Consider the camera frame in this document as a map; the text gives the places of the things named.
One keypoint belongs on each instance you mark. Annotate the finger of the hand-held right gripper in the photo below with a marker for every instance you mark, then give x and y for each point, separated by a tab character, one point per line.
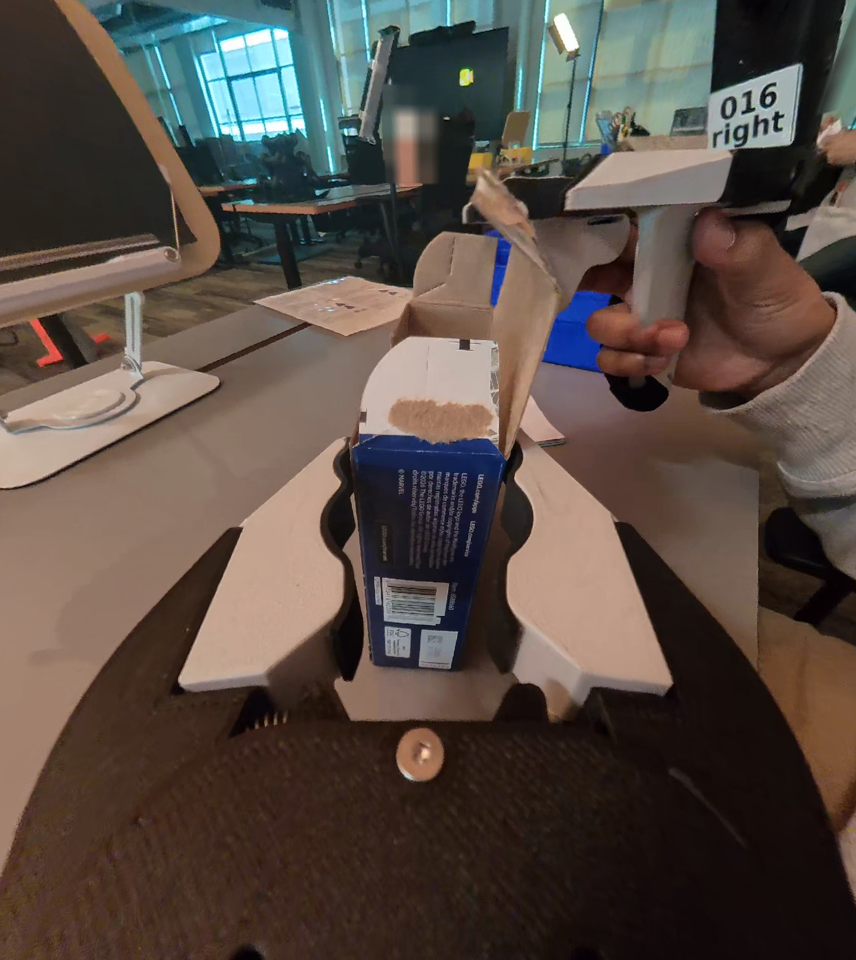
585	240
653	180

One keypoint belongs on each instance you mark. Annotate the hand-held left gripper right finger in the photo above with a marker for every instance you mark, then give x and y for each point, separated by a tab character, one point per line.
585	600

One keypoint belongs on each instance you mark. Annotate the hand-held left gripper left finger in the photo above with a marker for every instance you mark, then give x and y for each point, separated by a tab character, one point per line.
270	592

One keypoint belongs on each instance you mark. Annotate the white instruction booklet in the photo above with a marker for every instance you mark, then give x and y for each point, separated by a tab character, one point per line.
544	427

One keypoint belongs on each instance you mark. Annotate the blue lego box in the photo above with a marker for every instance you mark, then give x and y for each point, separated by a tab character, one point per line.
428	510

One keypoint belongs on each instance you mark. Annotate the person's right forearm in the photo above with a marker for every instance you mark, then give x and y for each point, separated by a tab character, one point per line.
848	442

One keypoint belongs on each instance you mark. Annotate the person's right hand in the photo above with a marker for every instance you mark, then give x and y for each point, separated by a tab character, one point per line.
750	315

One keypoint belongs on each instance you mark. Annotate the blue plastic bin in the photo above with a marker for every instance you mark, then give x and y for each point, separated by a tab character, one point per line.
578	337

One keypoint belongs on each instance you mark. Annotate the light panel on stand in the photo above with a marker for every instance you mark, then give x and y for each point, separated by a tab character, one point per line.
564	37

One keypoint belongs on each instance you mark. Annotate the black office chair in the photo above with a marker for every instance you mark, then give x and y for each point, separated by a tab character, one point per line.
810	555

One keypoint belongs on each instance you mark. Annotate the white monitor stand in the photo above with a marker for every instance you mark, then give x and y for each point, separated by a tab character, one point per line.
97	412

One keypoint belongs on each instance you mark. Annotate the printed paper sheet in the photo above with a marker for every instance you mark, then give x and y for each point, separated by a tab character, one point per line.
338	304

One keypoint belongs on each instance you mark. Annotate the person's leg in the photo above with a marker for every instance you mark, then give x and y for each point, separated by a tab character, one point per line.
825	712

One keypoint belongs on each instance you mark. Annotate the wooden top office desk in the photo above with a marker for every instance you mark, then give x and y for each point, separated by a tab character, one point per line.
308	206

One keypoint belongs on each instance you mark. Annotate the tan framed monitor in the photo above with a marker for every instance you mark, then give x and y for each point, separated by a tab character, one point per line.
45	150

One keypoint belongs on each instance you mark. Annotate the large black wall screen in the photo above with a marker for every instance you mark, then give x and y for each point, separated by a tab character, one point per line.
465	82

